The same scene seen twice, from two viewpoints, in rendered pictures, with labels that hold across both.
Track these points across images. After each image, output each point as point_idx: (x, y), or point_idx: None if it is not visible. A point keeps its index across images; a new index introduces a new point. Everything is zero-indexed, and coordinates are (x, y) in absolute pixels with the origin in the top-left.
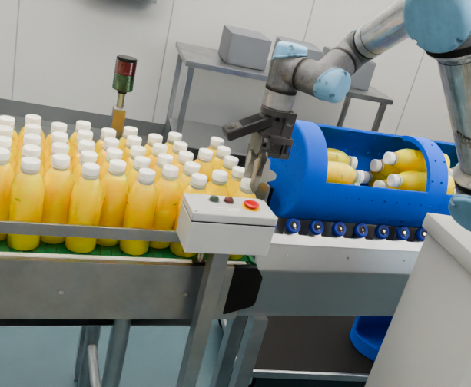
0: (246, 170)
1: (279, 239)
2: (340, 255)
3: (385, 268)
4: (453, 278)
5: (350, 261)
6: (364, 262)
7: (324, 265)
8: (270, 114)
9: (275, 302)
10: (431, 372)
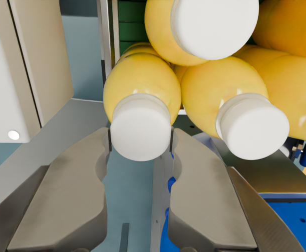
0: (184, 147)
1: (169, 156)
2: (158, 217)
3: (152, 245)
4: None
5: (155, 221)
6: (154, 232)
7: (154, 193)
8: None
9: None
10: None
